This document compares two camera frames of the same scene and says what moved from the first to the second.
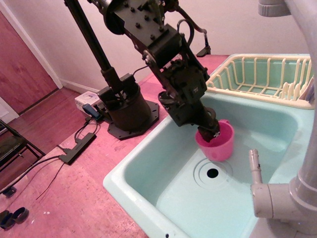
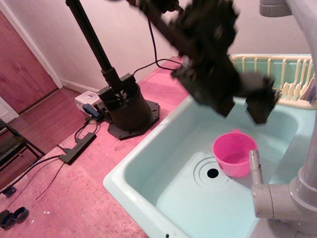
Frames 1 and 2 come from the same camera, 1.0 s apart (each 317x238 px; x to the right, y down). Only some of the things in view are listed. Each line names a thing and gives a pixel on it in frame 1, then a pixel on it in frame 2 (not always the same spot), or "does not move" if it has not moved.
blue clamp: [88, 108] does not move
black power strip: [73, 154] does not move
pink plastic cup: [220, 148] -> [232, 150]
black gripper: [184, 84] -> [204, 31]
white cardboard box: [89, 97] does not move
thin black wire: [54, 178] does not move
